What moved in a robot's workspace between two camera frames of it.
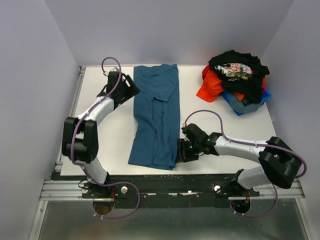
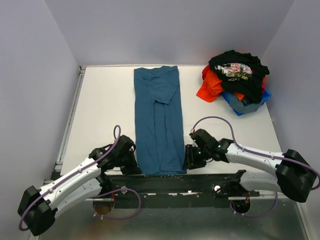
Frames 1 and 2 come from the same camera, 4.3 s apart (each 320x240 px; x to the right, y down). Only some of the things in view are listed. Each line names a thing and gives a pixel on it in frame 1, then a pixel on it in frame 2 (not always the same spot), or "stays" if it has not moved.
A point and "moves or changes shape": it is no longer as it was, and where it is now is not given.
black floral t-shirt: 242,74 stays
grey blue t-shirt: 238,106 stays
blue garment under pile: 266,95 stays
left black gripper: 133,90 -> 134,168
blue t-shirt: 156,133 moves or changes shape
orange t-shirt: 211,86 stays
